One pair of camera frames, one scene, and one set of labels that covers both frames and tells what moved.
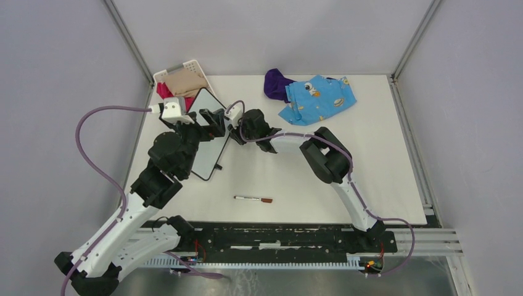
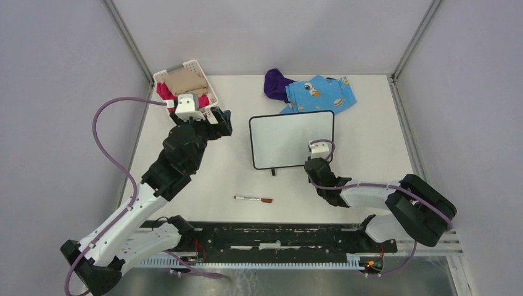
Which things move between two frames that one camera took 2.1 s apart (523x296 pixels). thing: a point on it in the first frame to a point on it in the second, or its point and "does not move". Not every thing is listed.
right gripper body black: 236,132 to 326,161
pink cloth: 163,91 does not move
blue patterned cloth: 314,99 does not move
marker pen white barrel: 261,200 does not move
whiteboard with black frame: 209,150 to 282,140
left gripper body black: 210,131 does not move
